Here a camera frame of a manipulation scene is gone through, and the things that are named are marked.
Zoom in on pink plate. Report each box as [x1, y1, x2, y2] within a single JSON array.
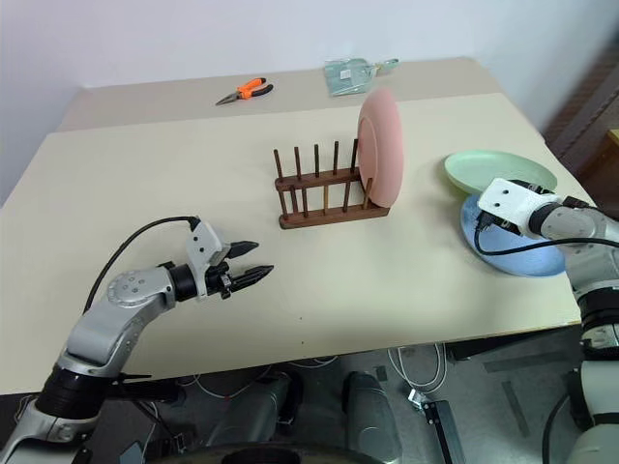
[[356, 88, 405, 210]]

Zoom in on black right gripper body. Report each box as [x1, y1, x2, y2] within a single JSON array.
[[475, 208, 521, 237]]

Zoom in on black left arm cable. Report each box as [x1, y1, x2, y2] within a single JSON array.
[[82, 216, 202, 313]]

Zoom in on black metal bar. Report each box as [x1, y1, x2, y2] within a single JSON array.
[[408, 386, 468, 464]]

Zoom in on orange handled pliers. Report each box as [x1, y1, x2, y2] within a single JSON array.
[[215, 76, 276, 107]]

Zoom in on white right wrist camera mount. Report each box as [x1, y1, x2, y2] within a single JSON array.
[[477, 177, 541, 238]]

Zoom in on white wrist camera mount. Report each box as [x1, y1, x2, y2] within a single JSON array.
[[477, 177, 541, 238], [186, 220, 232, 301]]

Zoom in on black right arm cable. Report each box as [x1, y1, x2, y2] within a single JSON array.
[[472, 212, 565, 256]]

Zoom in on white cable bundle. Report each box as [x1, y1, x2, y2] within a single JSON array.
[[386, 343, 449, 392]]

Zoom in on green plate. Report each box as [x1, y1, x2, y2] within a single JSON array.
[[443, 149, 558, 197]]

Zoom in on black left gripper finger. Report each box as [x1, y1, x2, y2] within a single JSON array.
[[230, 239, 260, 262], [230, 263, 276, 293]]

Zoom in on brown wooden dish rack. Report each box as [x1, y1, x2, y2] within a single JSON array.
[[272, 137, 391, 231]]

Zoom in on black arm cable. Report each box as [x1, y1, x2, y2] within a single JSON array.
[[82, 216, 202, 313], [472, 212, 565, 256]]

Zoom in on black round rim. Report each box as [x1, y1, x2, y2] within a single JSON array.
[[168, 442, 388, 464]]

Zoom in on blue plate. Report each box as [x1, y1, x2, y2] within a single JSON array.
[[458, 192, 567, 278]]

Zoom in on dark grey rounded shape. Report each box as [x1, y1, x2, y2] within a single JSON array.
[[341, 370, 402, 464], [202, 371, 304, 449]]

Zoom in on thick black cable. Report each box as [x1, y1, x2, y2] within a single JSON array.
[[541, 393, 575, 464]]

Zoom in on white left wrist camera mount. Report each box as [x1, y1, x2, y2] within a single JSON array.
[[186, 220, 232, 301]]

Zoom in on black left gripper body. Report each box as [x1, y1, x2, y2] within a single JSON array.
[[205, 240, 239, 300]]

